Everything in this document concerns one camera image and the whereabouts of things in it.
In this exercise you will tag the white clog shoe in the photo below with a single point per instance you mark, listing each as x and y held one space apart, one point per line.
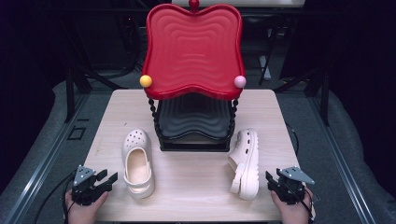
249 161
137 168

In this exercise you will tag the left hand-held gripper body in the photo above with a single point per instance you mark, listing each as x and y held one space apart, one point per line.
83 186

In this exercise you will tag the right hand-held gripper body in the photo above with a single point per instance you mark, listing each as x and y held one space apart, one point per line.
292 186

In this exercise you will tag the red and black tiered rack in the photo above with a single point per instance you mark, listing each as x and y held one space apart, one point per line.
193 53

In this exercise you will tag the aluminium floor rail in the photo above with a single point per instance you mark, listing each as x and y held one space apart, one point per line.
342 161
46 161

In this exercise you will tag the black metal stand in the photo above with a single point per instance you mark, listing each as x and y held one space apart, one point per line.
325 96
70 93

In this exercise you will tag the person's right hand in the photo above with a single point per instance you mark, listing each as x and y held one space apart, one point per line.
294 214

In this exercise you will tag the person's left hand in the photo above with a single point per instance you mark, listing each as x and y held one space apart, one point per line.
81 214

